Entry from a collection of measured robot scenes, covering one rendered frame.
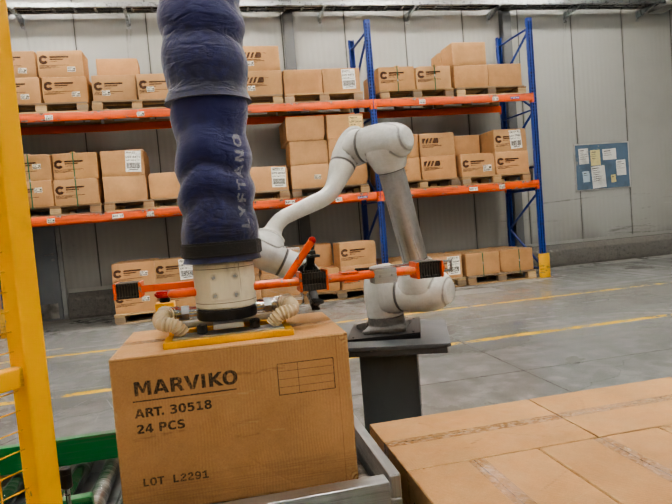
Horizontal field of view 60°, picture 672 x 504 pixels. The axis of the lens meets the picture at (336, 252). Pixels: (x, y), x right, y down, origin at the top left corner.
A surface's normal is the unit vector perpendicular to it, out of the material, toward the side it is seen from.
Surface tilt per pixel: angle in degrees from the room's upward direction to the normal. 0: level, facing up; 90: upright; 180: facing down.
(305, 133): 91
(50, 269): 90
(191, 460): 90
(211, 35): 73
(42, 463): 90
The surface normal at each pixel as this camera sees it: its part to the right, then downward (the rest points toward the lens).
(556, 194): 0.21, 0.04
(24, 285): 0.90, -0.05
